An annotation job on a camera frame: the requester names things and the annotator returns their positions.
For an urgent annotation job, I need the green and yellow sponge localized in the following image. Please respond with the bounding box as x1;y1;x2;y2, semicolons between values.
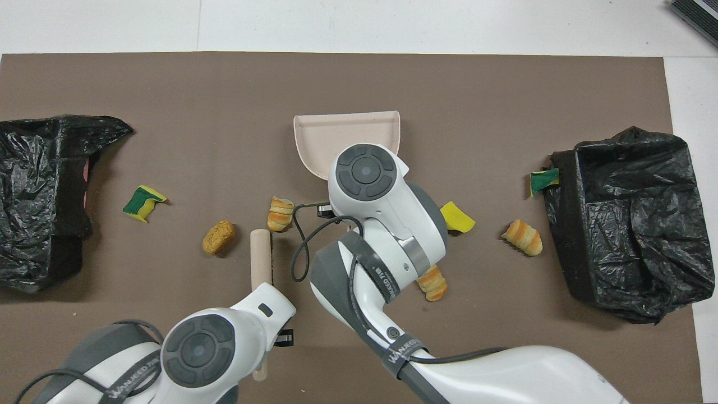
530;167;560;198
123;185;168;223

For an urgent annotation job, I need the beige plastic dustpan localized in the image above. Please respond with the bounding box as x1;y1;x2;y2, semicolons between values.
293;111;401;181

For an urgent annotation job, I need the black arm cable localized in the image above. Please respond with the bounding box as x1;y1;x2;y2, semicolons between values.
291;201;508;365
14;320;163;404

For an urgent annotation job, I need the black bag over pink bin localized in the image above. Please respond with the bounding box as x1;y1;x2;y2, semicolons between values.
0;115;134;293

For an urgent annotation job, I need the brown paper table mat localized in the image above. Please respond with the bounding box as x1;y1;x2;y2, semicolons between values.
0;52;705;404

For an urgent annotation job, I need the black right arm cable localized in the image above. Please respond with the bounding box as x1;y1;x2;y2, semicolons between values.
291;201;508;365

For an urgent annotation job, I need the striped croissant bread roll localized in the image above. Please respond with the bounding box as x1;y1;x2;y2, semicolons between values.
418;265;448;302
501;219;544;256
267;196;296;232

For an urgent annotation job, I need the black bag lined bin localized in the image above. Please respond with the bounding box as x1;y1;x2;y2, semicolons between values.
541;126;716;324

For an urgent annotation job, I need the plain yellow sponge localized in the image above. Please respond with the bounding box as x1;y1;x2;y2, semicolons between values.
439;201;476;234

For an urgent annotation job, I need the round golden bread bun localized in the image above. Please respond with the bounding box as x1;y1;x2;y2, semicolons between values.
202;220;236;255

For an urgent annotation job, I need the dark ribbed panel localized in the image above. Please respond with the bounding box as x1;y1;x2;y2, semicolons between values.
669;0;718;48

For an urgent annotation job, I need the beige hand brush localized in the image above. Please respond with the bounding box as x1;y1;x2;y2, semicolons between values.
250;229;274;382

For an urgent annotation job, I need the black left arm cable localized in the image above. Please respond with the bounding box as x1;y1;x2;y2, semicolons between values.
14;320;163;404

